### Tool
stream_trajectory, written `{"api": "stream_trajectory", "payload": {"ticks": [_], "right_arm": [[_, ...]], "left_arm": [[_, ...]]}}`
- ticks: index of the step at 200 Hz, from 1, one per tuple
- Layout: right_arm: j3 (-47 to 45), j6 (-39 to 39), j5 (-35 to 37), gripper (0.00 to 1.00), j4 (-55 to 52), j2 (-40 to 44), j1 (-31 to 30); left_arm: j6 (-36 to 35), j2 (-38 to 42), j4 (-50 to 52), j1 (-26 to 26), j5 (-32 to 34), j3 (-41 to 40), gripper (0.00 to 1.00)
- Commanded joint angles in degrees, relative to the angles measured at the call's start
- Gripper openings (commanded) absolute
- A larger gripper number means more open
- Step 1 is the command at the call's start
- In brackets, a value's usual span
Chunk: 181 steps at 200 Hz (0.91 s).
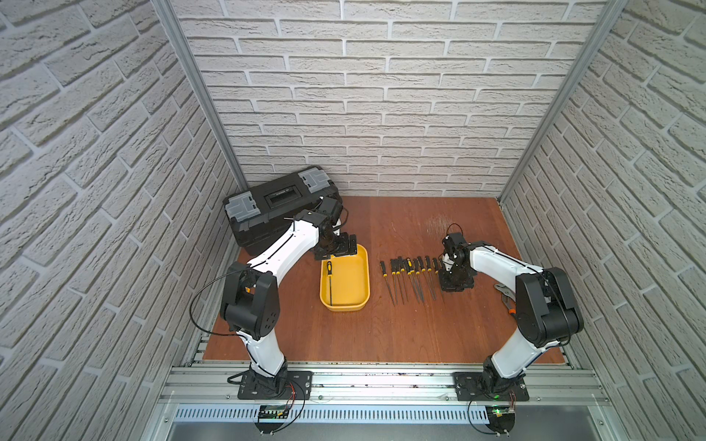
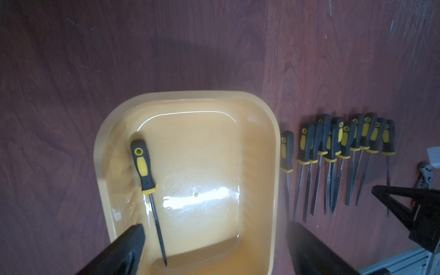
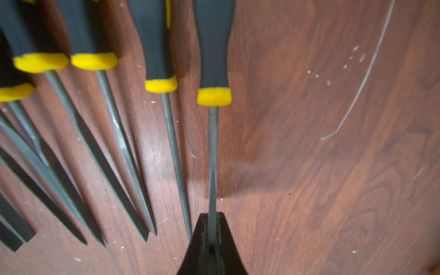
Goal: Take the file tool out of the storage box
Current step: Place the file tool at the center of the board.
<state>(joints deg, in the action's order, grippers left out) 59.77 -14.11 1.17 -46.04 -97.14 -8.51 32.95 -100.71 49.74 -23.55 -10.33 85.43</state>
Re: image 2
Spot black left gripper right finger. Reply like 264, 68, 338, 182
286, 221, 359, 275

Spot black yellow file seven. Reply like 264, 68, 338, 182
324, 123, 339, 214

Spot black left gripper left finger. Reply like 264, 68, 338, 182
78, 223, 146, 275

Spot black yellow file five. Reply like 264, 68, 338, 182
381, 119, 396, 218

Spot orange handled pliers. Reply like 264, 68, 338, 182
415, 162, 434, 189

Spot black yellow file tool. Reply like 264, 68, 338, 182
345, 113, 365, 206

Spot black yellow file two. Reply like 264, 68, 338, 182
280, 130, 294, 219

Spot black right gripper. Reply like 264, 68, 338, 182
371, 185, 440, 254

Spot black yellow file six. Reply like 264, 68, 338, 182
331, 116, 344, 213

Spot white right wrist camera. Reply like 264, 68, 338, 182
426, 146, 440, 169

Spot black yellow file three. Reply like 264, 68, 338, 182
293, 123, 315, 220

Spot black yellow file nine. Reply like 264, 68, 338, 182
311, 113, 331, 215

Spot black yellow file ten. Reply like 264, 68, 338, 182
355, 118, 386, 206

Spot yellow plastic tray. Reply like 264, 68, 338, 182
93, 91, 280, 275

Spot black yellow file one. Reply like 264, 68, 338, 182
130, 139, 167, 266

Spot black yellow file four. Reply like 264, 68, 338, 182
302, 123, 323, 223

